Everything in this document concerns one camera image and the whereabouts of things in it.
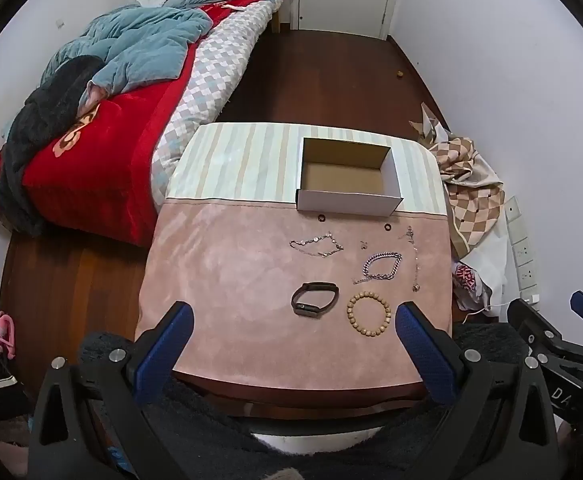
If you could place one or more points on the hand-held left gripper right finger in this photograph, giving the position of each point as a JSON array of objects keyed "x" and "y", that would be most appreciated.
[{"x": 426, "y": 355}]

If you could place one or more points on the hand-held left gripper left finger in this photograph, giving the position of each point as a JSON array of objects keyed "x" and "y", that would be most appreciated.
[{"x": 164, "y": 355}]

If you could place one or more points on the black fitness band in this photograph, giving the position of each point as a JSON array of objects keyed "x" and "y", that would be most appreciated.
[{"x": 302, "y": 307}]

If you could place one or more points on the cardboard box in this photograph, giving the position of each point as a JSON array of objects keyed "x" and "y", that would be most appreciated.
[{"x": 346, "y": 180}]

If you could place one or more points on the white plastic bag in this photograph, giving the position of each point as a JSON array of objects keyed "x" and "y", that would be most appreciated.
[{"x": 491, "y": 270}]

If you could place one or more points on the beige checkered cloth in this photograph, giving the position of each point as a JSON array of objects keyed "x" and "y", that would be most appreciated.
[{"x": 471, "y": 190}]

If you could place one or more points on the pink plastic object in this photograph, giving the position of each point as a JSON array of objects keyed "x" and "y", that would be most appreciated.
[{"x": 2, "y": 335}]

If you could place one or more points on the bed with red blanket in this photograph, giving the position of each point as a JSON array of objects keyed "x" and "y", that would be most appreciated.
[{"x": 96, "y": 170}]

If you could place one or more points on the striped tablecloth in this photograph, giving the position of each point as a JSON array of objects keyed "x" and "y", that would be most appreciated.
[{"x": 231, "y": 160}]

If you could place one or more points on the dark grey fuzzy blanket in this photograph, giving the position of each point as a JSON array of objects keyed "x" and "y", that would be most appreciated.
[{"x": 31, "y": 120}]

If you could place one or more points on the checkered bed sheet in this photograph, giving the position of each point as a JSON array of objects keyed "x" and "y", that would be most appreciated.
[{"x": 211, "y": 75}]

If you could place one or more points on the light blue quilt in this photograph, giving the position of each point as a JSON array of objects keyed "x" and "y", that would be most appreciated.
[{"x": 141, "y": 45}]

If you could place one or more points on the white wall socket strip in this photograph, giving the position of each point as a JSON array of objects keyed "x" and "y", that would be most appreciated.
[{"x": 521, "y": 250}]

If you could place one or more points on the wooden bed frame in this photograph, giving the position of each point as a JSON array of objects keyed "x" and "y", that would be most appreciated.
[{"x": 277, "y": 17}]

